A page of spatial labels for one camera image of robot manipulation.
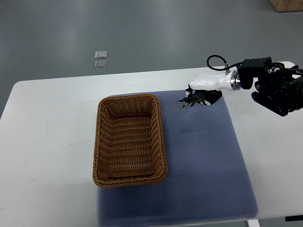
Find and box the metal floor plate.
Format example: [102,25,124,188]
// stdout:
[95,60,107,69]
[95,51,107,59]

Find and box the brown wicker basket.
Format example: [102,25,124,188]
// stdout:
[92,94,168,188]

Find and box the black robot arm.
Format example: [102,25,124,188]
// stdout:
[236,57,303,116]

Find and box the upper metal floor plate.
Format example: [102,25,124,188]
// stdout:
[95,51,107,59]

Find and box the blue grey table mat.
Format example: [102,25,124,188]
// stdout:
[96,90,258,227]

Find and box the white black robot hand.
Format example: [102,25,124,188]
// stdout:
[186,71,241,105]

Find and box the white table leg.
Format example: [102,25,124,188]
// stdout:
[247,219,260,227]

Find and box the dark toy crocodile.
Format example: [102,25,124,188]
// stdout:
[178,91,205,108]

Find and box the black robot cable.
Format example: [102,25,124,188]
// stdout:
[206,55,244,74]

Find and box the black table control panel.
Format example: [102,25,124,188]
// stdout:
[285,215,303,222]

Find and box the lower metal floor plate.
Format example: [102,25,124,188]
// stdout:
[95,60,107,69]

